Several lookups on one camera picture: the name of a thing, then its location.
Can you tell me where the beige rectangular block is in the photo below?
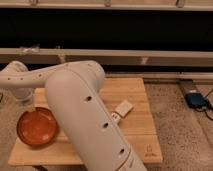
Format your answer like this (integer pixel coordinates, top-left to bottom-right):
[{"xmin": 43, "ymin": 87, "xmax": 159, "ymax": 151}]
[{"xmin": 111, "ymin": 100, "xmax": 133, "ymax": 123}]

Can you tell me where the blue device on floor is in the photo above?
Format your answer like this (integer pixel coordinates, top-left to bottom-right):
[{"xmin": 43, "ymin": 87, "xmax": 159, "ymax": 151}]
[{"xmin": 185, "ymin": 93, "xmax": 206, "ymax": 108}]

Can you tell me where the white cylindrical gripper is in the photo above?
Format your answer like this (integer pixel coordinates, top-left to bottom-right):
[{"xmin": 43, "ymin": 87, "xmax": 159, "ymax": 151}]
[{"xmin": 12, "ymin": 88, "xmax": 35, "ymax": 112}]

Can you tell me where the orange ceramic bowl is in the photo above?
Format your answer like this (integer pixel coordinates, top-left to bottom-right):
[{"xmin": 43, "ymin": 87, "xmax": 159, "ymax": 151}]
[{"xmin": 16, "ymin": 107, "xmax": 59, "ymax": 147}]

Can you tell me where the black cable on floor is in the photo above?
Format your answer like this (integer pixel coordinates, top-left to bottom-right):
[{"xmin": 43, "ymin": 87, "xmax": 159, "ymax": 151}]
[{"xmin": 196, "ymin": 88, "xmax": 213, "ymax": 121}]

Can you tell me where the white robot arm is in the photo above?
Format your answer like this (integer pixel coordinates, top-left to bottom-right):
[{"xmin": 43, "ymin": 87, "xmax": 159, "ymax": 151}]
[{"xmin": 0, "ymin": 61, "xmax": 147, "ymax": 171}]

